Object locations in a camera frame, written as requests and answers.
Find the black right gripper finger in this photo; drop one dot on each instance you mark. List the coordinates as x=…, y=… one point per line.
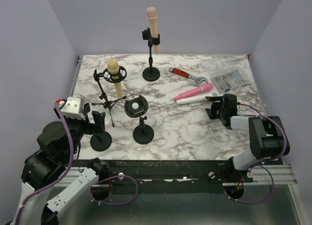
x=214, y=98
x=211, y=113

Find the black clip round-base stand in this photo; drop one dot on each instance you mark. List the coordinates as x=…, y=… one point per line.
x=101, y=141

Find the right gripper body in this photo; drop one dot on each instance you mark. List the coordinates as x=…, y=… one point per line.
x=218, y=109

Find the clear plastic parts box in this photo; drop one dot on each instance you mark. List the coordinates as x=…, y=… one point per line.
x=229, y=79

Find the tall black round-base stand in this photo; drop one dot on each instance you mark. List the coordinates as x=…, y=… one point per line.
x=150, y=73

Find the red handled adjustable wrench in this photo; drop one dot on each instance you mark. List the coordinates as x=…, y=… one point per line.
x=196, y=79

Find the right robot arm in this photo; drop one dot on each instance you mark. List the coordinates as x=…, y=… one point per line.
x=267, y=138

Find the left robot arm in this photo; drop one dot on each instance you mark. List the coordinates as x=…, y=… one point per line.
x=58, y=142

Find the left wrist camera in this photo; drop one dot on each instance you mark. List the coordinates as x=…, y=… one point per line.
x=72, y=107

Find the black shock-mount round-base stand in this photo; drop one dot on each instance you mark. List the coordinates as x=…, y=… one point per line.
x=136, y=108

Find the peach microphone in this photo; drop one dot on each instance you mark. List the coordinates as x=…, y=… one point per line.
x=152, y=17

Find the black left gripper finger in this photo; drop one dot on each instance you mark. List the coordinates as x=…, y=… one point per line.
x=86, y=110
x=99, y=122

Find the black tripod shock-mount stand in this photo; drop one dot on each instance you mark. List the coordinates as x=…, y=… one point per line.
x=104, y=81

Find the white grey-headed microphone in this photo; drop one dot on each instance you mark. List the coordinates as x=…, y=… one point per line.
x=195, y=99

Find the beige microphone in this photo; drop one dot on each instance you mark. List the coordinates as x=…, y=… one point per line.
x=113, y=69

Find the pink microphone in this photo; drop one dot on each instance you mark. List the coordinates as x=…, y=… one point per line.
x=201, y=89

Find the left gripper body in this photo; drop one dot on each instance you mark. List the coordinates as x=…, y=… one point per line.
x=80, y=127

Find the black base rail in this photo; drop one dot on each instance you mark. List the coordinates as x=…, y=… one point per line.
x=169, y=177

